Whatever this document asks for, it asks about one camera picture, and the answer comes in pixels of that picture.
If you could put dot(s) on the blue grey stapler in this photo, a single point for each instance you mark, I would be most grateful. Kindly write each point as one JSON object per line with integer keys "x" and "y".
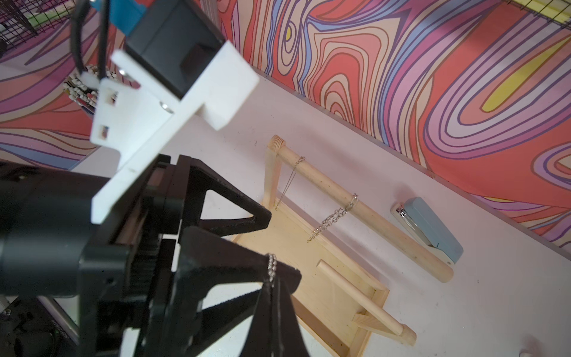
{"x": 422, "y": 223}

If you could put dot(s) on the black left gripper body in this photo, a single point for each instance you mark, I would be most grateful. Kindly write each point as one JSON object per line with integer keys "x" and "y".
{"x": 125, "y": 274}

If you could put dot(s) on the yellow sticky notes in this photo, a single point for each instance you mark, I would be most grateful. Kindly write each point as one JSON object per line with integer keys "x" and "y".
{"x": 551, "y": 6}

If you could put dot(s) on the black wire basket left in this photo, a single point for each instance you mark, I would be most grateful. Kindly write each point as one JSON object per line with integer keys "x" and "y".
{"x": 22, "y": 20}

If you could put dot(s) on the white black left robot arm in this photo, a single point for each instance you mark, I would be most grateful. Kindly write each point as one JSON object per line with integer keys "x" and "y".
{"x": 45, "y": 225}

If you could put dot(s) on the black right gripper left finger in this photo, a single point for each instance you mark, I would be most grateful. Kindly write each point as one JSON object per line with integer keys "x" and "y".
{"x": 259, "y": 338}

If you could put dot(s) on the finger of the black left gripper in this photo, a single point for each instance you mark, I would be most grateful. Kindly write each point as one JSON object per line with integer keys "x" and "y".
{"x": 196, "y": 182}
{"x": 206, "y": 261}

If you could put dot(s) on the cup of pencils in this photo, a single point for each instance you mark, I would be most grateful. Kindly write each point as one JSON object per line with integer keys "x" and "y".
{"x": 77, "y": 91}

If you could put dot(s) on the wooden jewelry display stand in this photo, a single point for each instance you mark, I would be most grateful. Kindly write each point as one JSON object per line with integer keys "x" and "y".
{"x": 338, "y": 302}

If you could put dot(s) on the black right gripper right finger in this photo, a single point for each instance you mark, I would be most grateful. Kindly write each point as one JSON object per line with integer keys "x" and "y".
{"x": 287, "y": 340}

